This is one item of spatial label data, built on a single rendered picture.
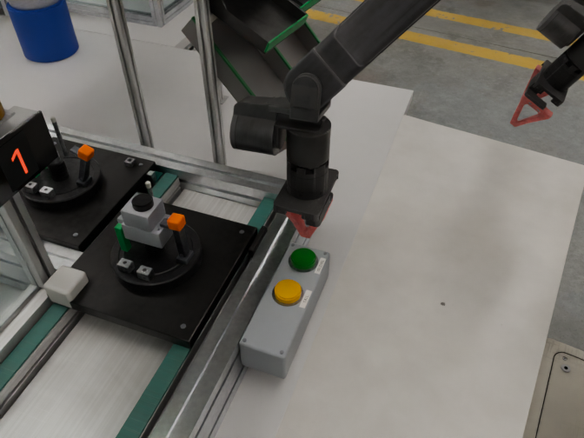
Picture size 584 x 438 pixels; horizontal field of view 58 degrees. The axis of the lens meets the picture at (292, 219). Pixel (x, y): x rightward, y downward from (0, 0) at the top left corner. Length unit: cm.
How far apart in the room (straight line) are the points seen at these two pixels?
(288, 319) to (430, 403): 25
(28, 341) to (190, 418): 28
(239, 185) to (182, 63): 70
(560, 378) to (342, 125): 91
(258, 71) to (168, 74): 55
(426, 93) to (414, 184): 209
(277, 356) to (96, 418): 25
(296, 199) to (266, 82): 40
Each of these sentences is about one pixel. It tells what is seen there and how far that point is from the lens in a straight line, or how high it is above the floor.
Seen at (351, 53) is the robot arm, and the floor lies 132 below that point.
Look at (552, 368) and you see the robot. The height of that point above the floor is 28.
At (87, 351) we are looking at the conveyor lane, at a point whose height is 92.
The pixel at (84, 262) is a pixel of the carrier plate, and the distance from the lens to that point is 90.
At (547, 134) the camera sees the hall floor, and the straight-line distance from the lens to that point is 310.
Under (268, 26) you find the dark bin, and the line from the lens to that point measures 97.
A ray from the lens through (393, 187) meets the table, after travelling 116.
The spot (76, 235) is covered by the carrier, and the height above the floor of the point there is 97.
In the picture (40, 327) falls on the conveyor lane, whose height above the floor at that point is 95.
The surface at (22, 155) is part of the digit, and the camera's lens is 73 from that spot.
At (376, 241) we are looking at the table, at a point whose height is 86.
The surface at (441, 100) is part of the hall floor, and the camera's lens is 319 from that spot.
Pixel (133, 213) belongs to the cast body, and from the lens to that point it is 78.
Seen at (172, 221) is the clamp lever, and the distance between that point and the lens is 77.
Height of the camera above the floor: 160
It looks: 44 degrees down
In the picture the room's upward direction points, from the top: straight up
